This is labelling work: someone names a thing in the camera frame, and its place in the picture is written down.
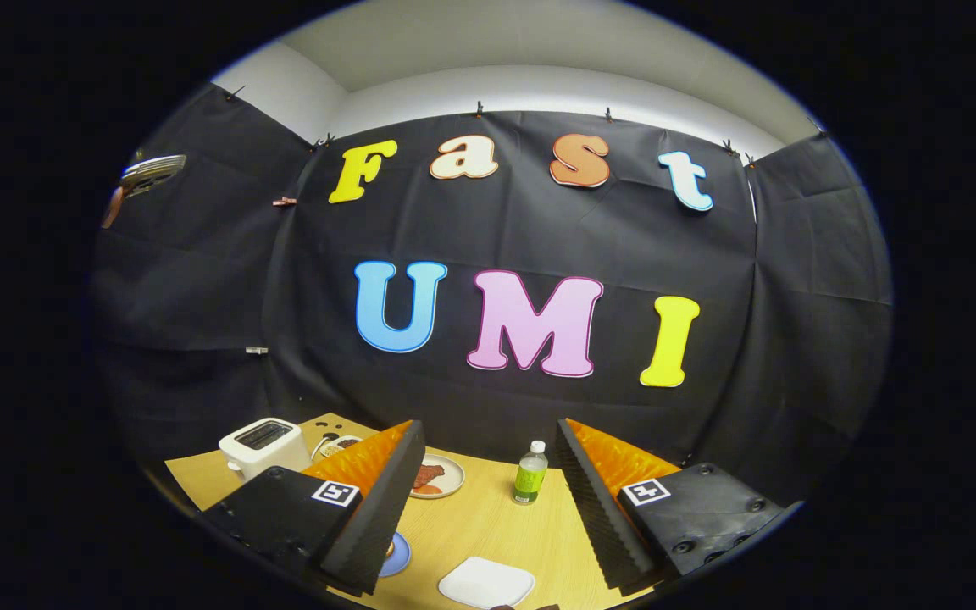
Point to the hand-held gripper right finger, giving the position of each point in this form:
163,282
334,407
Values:
598,517

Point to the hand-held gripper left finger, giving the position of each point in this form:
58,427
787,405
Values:
378,517

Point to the blue plate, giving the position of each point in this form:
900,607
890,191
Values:
402,555

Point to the red tomato slice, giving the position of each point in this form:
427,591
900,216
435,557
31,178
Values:
427,490

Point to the brown meat piece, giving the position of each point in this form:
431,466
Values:
430,475

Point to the green label drink bottle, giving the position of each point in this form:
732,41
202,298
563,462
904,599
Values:
530,479

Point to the white divided bean dish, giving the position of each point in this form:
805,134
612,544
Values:
340,446

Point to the round white meat plate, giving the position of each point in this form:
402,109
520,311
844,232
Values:
452,474

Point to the white toaster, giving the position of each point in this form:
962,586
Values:
272,457

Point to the white rounded square plate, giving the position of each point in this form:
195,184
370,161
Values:
486,583

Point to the black backdrop cloth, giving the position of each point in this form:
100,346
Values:
488,229

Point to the grey ribbed device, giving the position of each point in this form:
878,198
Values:
153,172

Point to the row of black clips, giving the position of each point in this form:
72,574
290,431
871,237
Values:
479,108

